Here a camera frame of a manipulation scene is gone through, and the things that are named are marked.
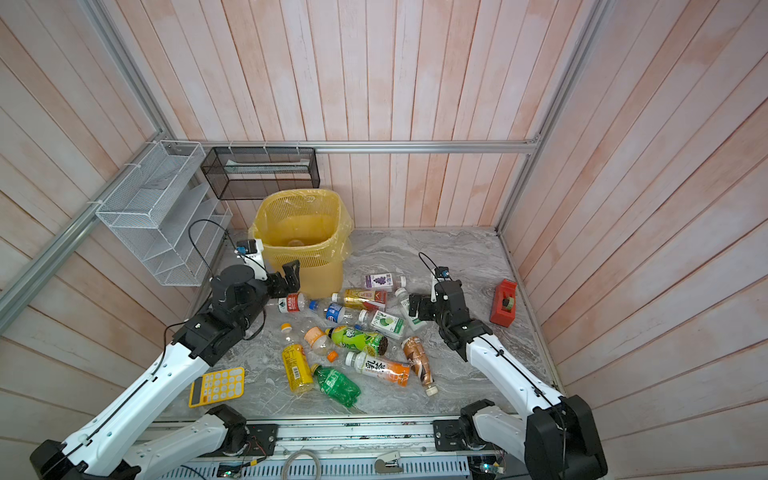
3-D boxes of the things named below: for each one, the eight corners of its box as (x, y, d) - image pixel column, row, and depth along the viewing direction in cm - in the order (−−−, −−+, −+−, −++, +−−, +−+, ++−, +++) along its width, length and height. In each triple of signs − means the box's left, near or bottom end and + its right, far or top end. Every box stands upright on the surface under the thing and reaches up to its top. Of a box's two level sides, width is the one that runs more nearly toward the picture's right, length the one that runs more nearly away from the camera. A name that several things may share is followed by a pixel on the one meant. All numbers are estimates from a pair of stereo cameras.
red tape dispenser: (488, 324, 96) (495, 314, 91) (494, 285, 106) (500, 274, 100) (507, 330, 95) (515, 320, 89) (510, 290, 105) (518, 279, 99)
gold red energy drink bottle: (331, 311, 97) (329, 303, 93) (333, 297, 100) (331, 289, 96) (386, 312, 97) (386, 304, 93) (385, 297, 100) (386, 289, 96)
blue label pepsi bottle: (325, 321, 95) (323, 314, 91) (329, 309, 98) (327, 302, 94) (356, 327, 94) (356, 320, 90) (359, 314, 97) (359, 307, 93)
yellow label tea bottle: (294, 397, 82) (289, 391, 77) (280, 334, 94) (275, 326, 89) (316, 388, 83) (312, 381, 79) (299, 327, 95) (295, 319, 91)
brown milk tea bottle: (420, 399, 81) (422, 394, 77) (401, 345, 91) (402, 338, 87) (437, 394, 82) (440, 389, 78) (417, 340, 92) (418, 334, 88)
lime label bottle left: (355, 328, 95) (355, 322, 92) (363, 311, 99) (362, 305, 96) (400, 343, 92) (400, 338, 88) (405, 326, 96) (407, 319, 92)
